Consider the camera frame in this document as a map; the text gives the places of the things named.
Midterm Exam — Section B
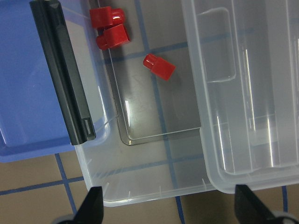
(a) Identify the red block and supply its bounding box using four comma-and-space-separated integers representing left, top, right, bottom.
89, 6, 126, 29
143, 54, 176, 81
96, 24, 130, 50

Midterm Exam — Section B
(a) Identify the blue plastic tray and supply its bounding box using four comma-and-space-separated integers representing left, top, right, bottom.
0, 0, 110, 163

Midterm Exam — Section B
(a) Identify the black box handle clip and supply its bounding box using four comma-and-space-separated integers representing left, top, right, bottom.
29, 0, 96, 146

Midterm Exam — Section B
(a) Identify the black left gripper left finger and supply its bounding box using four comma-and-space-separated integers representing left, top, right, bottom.
72, 187, 104, 224

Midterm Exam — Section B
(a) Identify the clear plastic box lid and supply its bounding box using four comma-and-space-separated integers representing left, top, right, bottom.
182, 0, 299, 193

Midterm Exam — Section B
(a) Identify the clear plastic storage box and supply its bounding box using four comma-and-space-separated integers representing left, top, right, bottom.
58, 0, 220, 208

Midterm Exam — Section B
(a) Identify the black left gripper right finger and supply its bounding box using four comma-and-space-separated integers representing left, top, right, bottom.
234, 184, 279, 224

